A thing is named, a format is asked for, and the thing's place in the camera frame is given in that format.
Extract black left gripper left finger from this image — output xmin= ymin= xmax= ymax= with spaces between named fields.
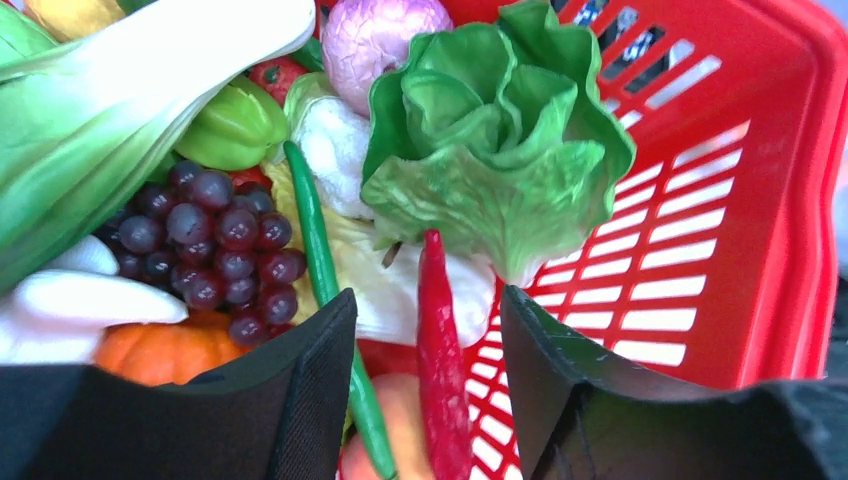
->
xmin=1 ymin=289 xmax=357 ymax=479

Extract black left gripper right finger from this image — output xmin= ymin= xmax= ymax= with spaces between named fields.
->
xmin=501 ymin=286 xmax=847 ymax=479

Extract red chili pepper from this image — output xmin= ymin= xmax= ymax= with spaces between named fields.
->
xmin=417 ymin=230 xmax=473 ymax=480

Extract green lettuce head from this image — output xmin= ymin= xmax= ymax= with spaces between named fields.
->
xmin=361 ymin=1 xmax=636 ymax=286

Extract peach fruit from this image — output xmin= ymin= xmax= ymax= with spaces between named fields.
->
xmin=341 ymin=373 xmax=435 ymax=480

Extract orange mini pumpkin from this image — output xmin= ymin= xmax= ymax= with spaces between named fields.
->
xmin=94 ymin=311 xmax=251 ymax=386

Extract green chili pepper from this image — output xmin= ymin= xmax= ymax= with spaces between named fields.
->
xmin=282 ymin=140 xmax=398 ymax=479

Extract pale napa cabbage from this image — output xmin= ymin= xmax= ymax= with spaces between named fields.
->
xmin=262 ymin=160 xmax=495 ymax=347

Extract purple grape bunch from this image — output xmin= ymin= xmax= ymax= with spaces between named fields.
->
xmin=95 ymin=160 xmax=306 ymax=347

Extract red plastic basket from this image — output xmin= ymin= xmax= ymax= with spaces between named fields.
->
xmin=311 ymin=0 xmax=848 ymax=480

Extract white garlic bulb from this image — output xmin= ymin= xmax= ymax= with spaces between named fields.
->
xmin=1 ymin=235 xmax=188 ymax=366

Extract green white bok choy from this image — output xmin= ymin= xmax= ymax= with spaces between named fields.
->
xmin=1 ymin=1 xmax=317 ymax=290

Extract pink purple onion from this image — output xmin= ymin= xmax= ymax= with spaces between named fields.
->
xmin=320 ymin=0 xmax=454 ymax=117

